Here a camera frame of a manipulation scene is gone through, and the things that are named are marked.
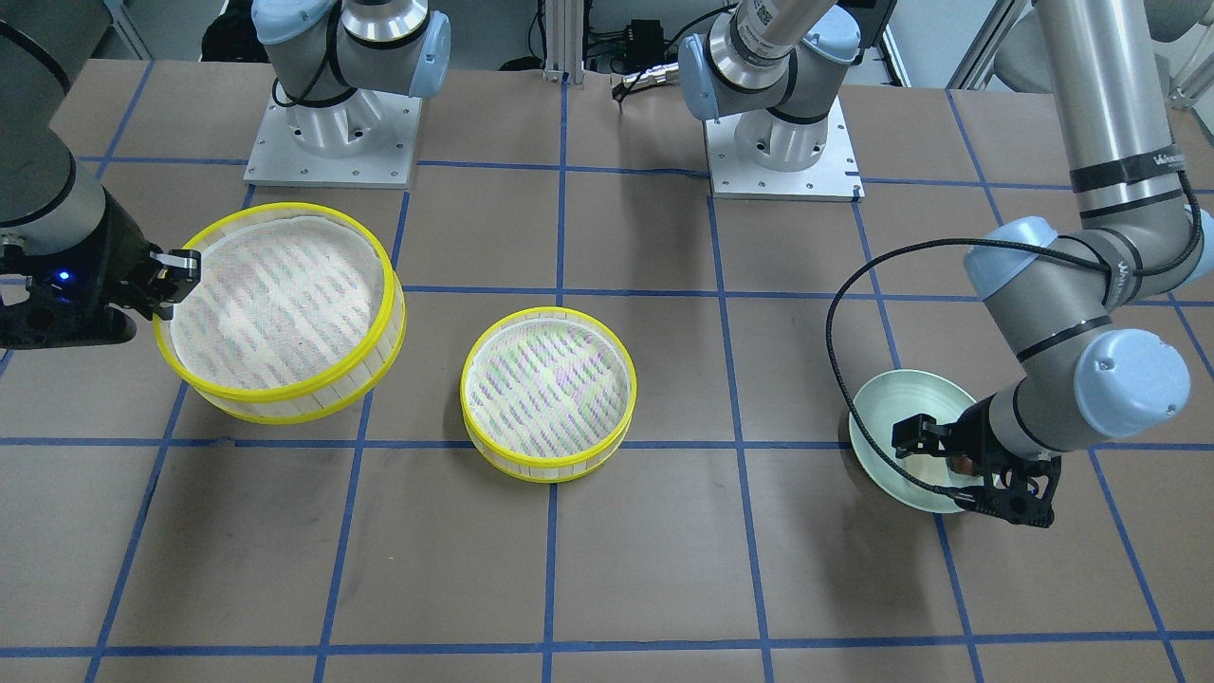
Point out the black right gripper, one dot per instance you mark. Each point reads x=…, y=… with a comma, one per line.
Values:
x=114, y=249

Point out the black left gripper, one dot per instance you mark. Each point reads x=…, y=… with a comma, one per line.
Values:
x=965, y=433

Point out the yellow steamer layer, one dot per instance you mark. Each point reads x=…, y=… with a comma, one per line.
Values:
x=298, y=314
x=548, y=394

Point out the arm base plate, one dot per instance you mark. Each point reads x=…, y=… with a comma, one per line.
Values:
x=365, y=142
x=754, y=156

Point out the aluminium frame post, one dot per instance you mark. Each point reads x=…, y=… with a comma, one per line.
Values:
x=564, y=31

